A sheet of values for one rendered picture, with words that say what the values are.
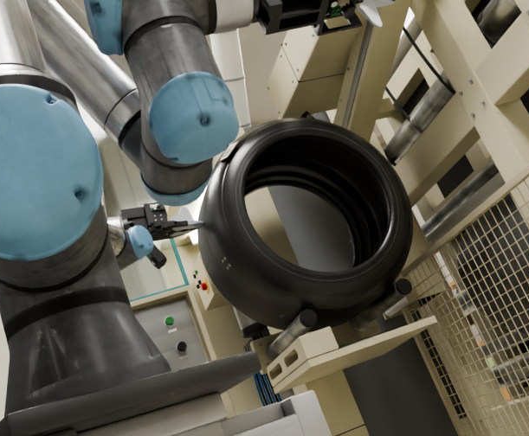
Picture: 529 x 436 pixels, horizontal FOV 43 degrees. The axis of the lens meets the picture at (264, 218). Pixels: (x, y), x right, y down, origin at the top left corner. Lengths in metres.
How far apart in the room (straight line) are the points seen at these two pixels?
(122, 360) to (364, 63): 1.58
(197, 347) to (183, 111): 1.86
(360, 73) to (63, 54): 1.42
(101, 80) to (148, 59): 0.14
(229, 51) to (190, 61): 2.28
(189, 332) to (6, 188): 1.92
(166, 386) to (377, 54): 1.60
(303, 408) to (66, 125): 0.35
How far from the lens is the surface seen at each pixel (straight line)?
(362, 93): 2.11
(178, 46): 0.60
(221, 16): 0.66
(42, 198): 0.50
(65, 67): 0.76
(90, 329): 0.60
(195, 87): 0.57
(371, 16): 0.78
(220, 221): 1.70
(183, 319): 2.39
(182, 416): 0.61
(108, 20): 0.63
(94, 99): 0.73
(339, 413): 2.03
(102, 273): 0.64
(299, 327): 1.69
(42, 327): 0.61
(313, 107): 2.34
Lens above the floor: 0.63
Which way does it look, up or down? 19 degrees up
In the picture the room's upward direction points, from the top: 22 degrees counter-clockwise
